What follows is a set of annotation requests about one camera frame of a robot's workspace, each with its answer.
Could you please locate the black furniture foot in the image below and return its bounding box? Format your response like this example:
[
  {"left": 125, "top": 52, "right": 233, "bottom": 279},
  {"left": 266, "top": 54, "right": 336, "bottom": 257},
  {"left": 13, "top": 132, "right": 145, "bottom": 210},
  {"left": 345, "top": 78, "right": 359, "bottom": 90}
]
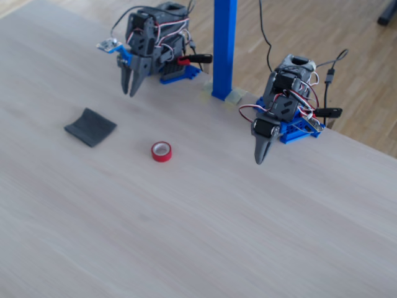
[{"left": 377, "top": 0, "right": 397, "bottom": 27}]

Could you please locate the blue base plate with board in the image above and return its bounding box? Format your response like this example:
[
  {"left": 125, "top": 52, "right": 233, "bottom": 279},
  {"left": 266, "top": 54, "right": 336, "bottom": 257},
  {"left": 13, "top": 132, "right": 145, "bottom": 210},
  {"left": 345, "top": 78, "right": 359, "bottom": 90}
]
[{"left": 256, "top": 96, "right": 325, "bottom": 145}]

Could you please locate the grey robot arm with camera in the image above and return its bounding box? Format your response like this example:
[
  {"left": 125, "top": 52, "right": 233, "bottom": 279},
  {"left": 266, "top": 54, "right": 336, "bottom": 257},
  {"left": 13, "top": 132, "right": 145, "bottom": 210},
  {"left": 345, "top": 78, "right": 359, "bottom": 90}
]
[{"left": 125, "top": 1, "right": 192, "bottom": 78}]

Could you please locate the grey folded cloth mat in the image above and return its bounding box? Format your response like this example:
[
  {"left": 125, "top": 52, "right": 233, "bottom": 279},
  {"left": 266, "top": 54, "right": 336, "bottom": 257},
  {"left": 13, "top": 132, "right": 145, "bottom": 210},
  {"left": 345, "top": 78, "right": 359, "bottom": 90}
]
[{"left": 64, "top": 107, "right": 118, "bottom": 148}]

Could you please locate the grey gripper body black motor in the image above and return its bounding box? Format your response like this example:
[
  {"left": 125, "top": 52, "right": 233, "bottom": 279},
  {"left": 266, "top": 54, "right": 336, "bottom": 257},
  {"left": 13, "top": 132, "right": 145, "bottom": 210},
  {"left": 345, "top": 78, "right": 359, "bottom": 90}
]
[{"left": 250, "top": 117, "right": 282, "bottom": 140}]

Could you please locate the translucent tape patch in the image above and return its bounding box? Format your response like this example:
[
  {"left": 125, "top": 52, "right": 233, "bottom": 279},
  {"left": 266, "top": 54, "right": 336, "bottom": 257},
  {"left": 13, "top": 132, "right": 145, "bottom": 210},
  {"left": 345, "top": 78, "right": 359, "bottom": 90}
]
[
  {"left": 201, "top": 81, "right": 215, "bottom": 101},
  {"left": 227, "top": 89, "right": 248, "bottom": 107}
]

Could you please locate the grey cable with inline connector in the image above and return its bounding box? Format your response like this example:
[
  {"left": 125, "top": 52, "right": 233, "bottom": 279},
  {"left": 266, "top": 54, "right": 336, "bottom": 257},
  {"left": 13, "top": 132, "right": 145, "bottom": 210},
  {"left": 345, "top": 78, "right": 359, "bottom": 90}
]
[{"left": 314, "top": 48, "right": 350, "bottom": 127}]

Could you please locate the blue arm base plate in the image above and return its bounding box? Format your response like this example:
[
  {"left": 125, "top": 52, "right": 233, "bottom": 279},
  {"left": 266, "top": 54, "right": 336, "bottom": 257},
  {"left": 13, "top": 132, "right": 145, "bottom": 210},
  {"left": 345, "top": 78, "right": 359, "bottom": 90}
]
[{"left": 159, "top": 63, "right": 202, "bottom": 85}]

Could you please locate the black clamp with red handle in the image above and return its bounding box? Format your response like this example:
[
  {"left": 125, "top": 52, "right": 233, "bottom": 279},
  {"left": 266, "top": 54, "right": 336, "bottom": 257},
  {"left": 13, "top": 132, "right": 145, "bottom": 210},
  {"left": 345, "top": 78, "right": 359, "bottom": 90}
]
[{"left": 176, "top": 53, "right": 213, "bottom": 66}]

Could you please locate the black table clamp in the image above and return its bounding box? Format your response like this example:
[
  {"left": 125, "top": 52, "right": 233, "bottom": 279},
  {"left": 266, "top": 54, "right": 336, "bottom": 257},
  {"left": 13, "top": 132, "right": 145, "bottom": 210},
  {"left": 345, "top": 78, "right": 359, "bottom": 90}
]
[{"left": 313, "top": 107, "right": 344, "bottom": 119}]

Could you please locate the small controller circuit board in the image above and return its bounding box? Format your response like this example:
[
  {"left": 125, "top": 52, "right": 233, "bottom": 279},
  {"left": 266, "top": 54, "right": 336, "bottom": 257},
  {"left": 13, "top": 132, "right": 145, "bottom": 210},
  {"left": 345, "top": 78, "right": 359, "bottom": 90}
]
[{"left": 299, "top": 116, "right": 323, "bottom": 133}]

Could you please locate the grey robot arm without camera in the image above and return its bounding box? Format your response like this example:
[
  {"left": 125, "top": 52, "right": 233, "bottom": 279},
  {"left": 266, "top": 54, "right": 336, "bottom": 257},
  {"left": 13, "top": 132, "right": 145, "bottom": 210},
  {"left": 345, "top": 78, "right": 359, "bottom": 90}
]
[{"left": 263, "top": 54, "right": 320, "bottom": 122}]

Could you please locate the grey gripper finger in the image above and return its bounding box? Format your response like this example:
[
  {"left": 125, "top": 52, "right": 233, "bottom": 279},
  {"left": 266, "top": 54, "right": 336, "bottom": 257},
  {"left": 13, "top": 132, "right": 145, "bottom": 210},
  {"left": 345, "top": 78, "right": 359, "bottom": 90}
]
[
  {"left": 128, "top": 69, "right": 147, "bottom": 98},
  {"left": 118, "top": 63, "right": 133, "bottom": 96}
]

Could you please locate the blue upright post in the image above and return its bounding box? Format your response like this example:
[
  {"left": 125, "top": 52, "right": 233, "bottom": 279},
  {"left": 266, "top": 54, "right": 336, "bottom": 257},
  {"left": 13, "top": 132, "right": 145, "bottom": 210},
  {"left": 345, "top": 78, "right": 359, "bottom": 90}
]
[{"left": 212, "top": 0, "right": 238, "bottom": 102}]

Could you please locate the red tape roll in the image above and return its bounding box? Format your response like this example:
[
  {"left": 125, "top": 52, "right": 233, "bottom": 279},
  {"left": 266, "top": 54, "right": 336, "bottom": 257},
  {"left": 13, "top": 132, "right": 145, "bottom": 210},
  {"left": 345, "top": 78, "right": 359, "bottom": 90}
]
[{"left": 151, "top": 141, "right": 173, "bottom": 163}]

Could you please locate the black camera cable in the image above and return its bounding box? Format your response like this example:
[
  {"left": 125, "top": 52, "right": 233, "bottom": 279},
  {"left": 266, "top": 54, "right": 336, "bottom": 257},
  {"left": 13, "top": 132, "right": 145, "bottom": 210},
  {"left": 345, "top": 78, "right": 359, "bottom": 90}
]
[{"left": 110, "top": 5, "right": 174, "bottom": 37}]

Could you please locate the grey gripper body with camera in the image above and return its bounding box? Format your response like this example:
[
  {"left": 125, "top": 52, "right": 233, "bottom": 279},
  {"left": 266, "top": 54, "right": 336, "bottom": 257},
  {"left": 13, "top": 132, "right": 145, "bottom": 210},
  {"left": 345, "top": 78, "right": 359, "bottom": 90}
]
[{"left": 130, "top": 51, "right": 162, "bottom": 77}]

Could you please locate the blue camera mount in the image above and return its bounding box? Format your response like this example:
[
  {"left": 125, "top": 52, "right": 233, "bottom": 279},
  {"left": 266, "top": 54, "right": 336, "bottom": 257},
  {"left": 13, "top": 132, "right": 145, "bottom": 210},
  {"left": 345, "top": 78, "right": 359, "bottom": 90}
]
[{"left": 116, "top": 45, "right": 133, "bottom": 68}]

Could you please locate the red white servo wire loop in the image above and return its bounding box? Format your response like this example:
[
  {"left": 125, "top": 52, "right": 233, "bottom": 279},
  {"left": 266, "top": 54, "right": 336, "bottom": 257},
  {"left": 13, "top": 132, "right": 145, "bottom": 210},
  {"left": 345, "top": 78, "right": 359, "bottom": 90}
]
[{"left": 238, "top": 104, "right": 274, "bottom": 125}]

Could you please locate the thin black cable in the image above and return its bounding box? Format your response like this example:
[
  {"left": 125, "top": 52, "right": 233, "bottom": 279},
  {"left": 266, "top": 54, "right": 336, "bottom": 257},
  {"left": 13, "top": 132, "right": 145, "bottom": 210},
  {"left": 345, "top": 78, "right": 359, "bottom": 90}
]
[{"left": 258, "top": 0, "right": 275, "bottom": 74}]

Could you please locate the idle gripper grey finger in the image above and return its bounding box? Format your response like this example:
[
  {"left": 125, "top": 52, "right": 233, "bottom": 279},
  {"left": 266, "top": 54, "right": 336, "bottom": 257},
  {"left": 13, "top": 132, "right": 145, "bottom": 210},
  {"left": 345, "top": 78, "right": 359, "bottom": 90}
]
[
  {"left": 252, "top": 134, "right": 265, "bottom": 165},
  {"left": 260, "top": 137, "right": 275, "bottom": 165}
]

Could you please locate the small wrist camera board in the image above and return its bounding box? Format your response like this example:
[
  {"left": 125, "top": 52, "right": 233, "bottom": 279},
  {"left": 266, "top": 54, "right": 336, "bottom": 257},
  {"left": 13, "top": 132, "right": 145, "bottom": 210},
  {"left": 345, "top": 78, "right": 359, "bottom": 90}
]
[{"left": 96, "top": 37, "right": 123, "bottom": 54}]

